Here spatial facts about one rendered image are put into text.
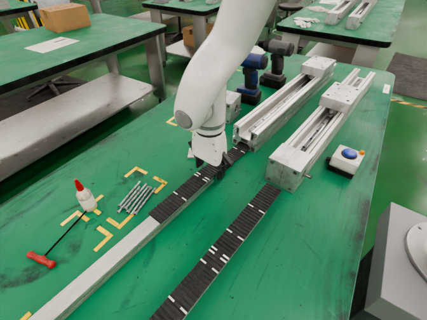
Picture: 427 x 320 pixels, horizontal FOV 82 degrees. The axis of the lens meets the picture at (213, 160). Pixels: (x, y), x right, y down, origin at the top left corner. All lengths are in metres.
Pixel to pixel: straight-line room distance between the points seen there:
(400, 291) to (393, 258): 0.07
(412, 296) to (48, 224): 0.85
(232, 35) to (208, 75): 0.08
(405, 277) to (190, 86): 0.57
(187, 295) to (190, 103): 0.39
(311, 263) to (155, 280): 0.37
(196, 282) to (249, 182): 0.35
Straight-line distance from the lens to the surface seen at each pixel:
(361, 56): 2.52
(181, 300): 0.58
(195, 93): 0.49
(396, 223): 0.74
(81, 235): 0.76
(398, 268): 0.67
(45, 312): 0.66
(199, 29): 3.17
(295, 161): 0.75
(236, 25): 0.49
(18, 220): 0.88
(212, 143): 0.65
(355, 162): 0.88
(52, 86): 3.43
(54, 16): 2.54
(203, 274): 0.59
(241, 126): 0.88
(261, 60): 1.10
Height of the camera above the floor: 1.36
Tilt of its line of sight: 42 degrees down
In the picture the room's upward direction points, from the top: straight up
